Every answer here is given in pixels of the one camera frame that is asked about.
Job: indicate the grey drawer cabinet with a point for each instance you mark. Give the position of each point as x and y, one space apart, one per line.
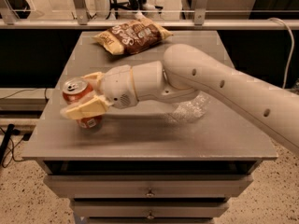
143 140

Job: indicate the top drawer with knob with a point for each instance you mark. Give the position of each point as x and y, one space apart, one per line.
148 186

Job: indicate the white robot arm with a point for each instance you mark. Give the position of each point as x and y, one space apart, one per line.
179 76

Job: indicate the clear plastic water bottle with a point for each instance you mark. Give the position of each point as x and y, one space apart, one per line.
192 110

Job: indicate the brown chip bag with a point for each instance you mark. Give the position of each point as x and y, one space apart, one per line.
132 37

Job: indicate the red coke can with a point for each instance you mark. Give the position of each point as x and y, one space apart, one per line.
73 90

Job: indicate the lower drawer with knob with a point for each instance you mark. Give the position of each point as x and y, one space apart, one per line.
154 208

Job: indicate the drawer with knob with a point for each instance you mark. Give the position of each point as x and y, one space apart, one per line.
148 186
154 208

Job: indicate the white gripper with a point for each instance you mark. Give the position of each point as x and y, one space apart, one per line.
118 86

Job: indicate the metal railing with posts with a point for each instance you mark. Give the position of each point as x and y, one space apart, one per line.
176 14

